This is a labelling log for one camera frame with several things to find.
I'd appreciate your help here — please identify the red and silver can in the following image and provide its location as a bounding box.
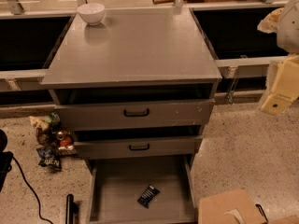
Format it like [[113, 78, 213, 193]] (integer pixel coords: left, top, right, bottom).
[[56, 131, 74, 150]]

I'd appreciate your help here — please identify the black cable on floor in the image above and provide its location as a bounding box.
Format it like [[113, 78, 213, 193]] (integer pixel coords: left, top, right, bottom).
[[11, 156, 54, 224]]

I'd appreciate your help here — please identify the dark blue rxbar wrapper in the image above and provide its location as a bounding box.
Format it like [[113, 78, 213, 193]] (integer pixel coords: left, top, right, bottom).
[[137, 185, 160, 208]]

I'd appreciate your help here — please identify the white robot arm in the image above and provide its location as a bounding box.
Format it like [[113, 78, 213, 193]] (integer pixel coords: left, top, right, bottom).
[[257, 0, 299, 115]]

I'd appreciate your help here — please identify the dark bin table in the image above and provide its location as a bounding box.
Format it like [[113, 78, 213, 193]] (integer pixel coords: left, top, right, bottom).
[[0, 13, 74, 105], [192, 7, 287, 92]]

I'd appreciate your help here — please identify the brown cardboard box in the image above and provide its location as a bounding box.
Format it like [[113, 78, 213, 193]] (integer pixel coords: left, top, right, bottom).
[[198, 189, 267, 224]]

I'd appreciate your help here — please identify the yellow snack bag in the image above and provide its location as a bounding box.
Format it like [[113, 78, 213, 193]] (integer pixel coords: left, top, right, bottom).
[[29, 116, 50, 131]]

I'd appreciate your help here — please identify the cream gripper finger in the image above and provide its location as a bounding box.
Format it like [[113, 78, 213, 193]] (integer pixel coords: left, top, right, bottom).
[[260, 55, 299, 115], [257, 7, 283, 34]]

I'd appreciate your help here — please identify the brown snack bag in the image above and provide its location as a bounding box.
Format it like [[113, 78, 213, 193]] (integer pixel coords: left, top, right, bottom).
[[36, 128, 56, 147]]

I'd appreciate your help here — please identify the dark blue snack bag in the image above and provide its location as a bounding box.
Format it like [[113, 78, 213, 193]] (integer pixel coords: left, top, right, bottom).
[[36, 147, 62, 171]]

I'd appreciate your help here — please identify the grey bottom drawer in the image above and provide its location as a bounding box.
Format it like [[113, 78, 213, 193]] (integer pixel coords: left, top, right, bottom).
[[86, 155, 197, 224]]

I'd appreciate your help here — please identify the grey top drawer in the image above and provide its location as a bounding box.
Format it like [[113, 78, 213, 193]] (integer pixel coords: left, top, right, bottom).
[[55, 100, 214, 131]]

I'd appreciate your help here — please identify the right dark bin table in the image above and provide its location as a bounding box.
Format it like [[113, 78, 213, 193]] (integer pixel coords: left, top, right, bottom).
[[192, 7, 287, 92]]

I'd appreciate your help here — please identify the wooden stick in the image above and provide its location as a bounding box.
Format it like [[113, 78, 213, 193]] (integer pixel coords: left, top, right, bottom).
[[152, 0, 187, 5]]

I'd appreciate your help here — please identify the grey middle drawer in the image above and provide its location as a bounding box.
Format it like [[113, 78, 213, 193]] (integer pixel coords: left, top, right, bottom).
[[75, 136, 202, 160]]

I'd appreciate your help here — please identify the left dark bin table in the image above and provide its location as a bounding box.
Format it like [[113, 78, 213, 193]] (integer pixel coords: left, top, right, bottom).
[[0, 13, 74, 105]]

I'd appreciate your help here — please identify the grey drawer cabinet with counter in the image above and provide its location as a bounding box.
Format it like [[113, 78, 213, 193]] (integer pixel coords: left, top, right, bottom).
[[40, 6, 223, 224]]

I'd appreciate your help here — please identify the grey drawer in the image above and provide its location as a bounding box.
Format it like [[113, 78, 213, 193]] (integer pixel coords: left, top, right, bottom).
[[75, 136, 202, 160], [86, 155, 197, 224], [55, 100, 214, 131]]

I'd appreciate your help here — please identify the black cylindrical post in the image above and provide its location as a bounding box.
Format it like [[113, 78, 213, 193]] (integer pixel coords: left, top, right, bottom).
[[65, 194, 78, 224]]

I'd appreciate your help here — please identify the black device at left edge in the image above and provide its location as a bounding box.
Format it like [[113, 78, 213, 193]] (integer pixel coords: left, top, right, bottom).
[[0, 130, 13, 191]]

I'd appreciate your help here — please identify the white ceramic bowl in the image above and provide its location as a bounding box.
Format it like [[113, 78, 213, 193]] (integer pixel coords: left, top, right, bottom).
[[77, 3, 106, 25]]

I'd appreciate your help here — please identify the green snack bag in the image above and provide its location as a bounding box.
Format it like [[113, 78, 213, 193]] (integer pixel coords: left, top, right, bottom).
[[45, 112, 62, 128]]

